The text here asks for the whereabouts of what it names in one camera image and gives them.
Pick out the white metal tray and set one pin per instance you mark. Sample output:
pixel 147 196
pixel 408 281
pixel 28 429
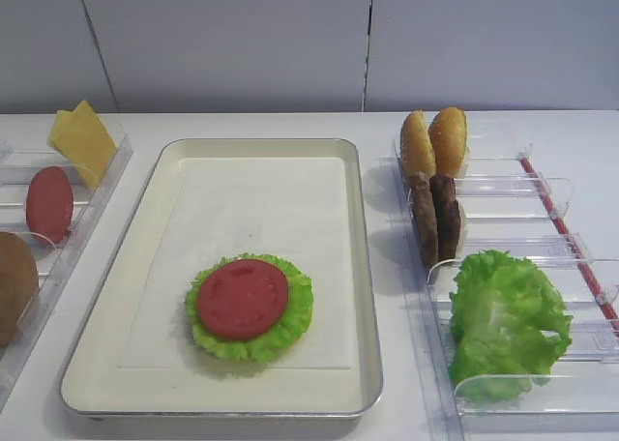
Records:
pixel 95 383

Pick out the green lettuce leaf in rack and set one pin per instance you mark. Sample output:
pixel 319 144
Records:
pixel 509 325

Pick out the brown bun in left rack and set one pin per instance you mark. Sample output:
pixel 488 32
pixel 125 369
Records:
pixel 19 281

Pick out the clear acrylic rack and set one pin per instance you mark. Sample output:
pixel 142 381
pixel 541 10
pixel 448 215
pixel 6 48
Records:
pixel 508 205
pixel 23 153

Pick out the green lettuce leaf on tray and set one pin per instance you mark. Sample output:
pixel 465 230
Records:
pixel 267 347

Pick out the brown meat patty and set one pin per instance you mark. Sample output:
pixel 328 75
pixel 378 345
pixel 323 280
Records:
pixel 447 214
pixel 425 218

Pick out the left clear acrylic rack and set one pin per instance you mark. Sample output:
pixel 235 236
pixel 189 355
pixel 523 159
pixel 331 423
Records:
pixel 23 153

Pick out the rear yellow cheese slice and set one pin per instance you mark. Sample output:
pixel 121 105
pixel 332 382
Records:
pixel 62 117

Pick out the right clear acrylic rack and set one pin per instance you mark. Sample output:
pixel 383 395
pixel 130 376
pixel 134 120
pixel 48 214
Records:
pixel 508 205

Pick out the red tomato slice in rack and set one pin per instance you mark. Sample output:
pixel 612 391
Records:
pixel 50 204

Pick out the left bun half right rack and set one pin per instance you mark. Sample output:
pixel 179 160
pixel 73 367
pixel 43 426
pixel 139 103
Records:
pixel 416 151

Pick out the yellow cheese slice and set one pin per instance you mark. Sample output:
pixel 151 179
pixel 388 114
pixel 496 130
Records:
pixel 86 143
pixel 62 117

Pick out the red tomato slice on tray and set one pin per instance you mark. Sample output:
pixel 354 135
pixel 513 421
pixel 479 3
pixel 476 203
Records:
pixel 242 299

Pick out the bun half rack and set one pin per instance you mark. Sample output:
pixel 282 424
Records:
pixel 448 136
pixel 416 151

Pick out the white paper tray liner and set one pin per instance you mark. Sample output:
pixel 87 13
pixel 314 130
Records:
pixel 214 208

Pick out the front yellow cheese slice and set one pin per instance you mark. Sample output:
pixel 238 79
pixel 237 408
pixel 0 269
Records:
pixel 86 143

